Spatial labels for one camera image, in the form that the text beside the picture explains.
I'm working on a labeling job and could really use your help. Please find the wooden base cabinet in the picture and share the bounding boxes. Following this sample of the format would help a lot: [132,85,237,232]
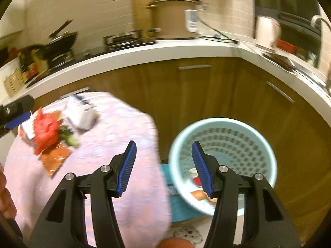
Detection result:
[34,57,331,238]

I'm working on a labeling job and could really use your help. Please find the white paper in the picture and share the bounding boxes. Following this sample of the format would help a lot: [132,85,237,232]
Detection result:
[19,119,37,145]

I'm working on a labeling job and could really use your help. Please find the black wok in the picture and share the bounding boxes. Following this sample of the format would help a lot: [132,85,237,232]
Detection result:
[26,19,78,60]

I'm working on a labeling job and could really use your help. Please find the person's left hand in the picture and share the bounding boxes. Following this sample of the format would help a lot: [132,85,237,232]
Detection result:
[0,164,16,220]

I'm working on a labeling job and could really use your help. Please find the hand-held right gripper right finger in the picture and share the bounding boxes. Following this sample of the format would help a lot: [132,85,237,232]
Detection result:
[191,141,302,248]

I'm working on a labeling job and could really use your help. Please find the woven basket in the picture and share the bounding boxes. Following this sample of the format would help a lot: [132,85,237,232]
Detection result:
[4,68,27,98]

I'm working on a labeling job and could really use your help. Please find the red plastic tray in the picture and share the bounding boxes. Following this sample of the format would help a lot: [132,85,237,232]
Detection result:
[276,39,298,55]

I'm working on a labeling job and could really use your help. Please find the pink floral blanket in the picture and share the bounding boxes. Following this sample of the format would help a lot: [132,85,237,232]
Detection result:
[4,91,172,248]

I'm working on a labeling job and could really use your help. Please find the steel sink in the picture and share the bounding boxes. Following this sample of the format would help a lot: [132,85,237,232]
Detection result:
[261,49,331,94]

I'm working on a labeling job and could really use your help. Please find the white electric kettle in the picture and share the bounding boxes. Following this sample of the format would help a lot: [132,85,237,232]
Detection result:
[255,15,282,51]

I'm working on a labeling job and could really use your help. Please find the white carton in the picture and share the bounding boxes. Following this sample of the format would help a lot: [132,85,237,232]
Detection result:
[63,94,99,131]

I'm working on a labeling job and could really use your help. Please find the black burner grate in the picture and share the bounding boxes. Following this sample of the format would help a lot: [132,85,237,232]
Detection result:
[47,51,74,68]
[103,30,146,51]

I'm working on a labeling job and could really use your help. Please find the wooden cutting board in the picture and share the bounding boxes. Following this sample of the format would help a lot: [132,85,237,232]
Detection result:
[132,0,175,31]

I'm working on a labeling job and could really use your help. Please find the white perforated plastic item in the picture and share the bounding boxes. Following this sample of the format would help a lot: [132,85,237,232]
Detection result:
[174,225,204,244]

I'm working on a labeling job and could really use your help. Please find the orange peel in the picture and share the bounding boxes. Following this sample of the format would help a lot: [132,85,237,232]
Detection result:
[191,190,216,204]

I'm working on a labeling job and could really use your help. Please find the black power cable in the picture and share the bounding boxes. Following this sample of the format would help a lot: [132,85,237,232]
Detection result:
[198,15,239,45]

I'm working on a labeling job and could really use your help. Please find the steel faucet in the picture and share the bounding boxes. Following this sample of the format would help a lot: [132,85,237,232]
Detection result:
[310,15,331,33]

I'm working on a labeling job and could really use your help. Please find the green leafy vegetable scrap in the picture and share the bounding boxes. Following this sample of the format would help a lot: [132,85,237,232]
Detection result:
[59,125,79,149]

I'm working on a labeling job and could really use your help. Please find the red plastic bag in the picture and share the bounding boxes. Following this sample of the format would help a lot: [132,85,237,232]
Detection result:
[33,108,62,156]

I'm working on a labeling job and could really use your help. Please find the orange paper cup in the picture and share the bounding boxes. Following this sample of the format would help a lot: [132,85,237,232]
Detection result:
[39,144,73,178]

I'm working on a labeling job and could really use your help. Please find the light blue plastic basket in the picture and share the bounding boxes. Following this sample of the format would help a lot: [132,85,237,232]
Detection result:
[168,117,278,217]

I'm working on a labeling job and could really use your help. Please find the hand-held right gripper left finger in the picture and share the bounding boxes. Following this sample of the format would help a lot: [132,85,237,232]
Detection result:
[27,141,137,248]

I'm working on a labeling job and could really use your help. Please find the teal cardboard box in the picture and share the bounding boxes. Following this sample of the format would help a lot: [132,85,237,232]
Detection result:
[160,163,207,223]

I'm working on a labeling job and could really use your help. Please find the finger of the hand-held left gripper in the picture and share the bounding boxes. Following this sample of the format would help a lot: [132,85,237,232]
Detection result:
[0,95,35,124]
[0,112,32,138]

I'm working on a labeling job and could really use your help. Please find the metal cabinet handle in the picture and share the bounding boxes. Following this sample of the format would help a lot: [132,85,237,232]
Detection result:
[266,81,295,104]
[60,87,91,99]
[178,64,212,70]

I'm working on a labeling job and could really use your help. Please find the dark sauce bottles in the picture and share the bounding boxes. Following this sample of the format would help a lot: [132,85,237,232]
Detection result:
[20,49,50,81]

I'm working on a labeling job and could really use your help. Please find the black glass gas cooktop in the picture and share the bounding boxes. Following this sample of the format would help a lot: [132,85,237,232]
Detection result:
[24,30,159,88]

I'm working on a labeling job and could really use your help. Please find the brown rice cooker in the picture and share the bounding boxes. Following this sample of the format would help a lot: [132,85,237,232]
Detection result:
[145,0,204,40]

